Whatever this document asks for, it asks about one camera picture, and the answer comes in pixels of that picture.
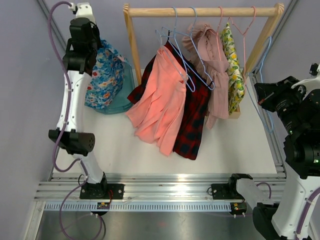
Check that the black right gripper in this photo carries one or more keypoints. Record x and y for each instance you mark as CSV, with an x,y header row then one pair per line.
x,y
267,93

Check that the light blue wire hanger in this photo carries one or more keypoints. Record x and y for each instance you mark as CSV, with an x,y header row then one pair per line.
x,y
269,127

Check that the lemon print skirt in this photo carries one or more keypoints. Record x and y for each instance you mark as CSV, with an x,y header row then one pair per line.
x,y
236,89

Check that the pink wire hanger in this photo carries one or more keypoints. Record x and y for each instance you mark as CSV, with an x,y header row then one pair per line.
x,y
244,34

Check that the blue floral skirt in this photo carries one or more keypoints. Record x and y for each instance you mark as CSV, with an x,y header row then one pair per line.
x,y
107,77

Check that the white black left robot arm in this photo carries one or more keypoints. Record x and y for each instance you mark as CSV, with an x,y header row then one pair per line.
x,y
78,63

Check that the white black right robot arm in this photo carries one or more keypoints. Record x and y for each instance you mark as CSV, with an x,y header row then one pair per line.
x,y
299,112

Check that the red black plaid skirt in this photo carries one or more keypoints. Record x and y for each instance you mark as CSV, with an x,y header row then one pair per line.
x,y
189,137

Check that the salmon pink skirt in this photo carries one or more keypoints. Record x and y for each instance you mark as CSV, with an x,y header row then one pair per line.
x,y
158,115

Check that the wooden clothes rack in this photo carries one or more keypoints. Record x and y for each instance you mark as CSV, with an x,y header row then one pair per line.
x,y
273,14

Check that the dusty pink ruffled garment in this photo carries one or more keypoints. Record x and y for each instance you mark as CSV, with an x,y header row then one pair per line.
x,y
206,54

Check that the teal plastic bin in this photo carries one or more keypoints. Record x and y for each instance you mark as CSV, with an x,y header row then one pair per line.
x,y
120,103

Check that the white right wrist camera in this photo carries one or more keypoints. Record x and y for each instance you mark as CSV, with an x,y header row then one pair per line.
x,y
314,71

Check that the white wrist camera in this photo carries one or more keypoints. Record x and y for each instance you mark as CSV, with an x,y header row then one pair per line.
x,y
314,71
83,10

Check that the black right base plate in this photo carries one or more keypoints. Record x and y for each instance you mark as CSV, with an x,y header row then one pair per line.
x,y
223,191

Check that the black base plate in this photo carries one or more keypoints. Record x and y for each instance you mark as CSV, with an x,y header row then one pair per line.
x,y
99,191
223,191

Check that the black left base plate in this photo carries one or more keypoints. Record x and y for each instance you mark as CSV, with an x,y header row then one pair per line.
x,y
99,191

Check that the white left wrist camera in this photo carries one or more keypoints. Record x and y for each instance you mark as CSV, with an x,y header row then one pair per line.
x,y
83,10

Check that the aluminium mounting rail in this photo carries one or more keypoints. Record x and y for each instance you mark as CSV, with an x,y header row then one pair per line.
x,y
139,187

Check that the white slotted cable duct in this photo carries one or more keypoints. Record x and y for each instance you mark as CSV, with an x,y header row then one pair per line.
x,y
87,206

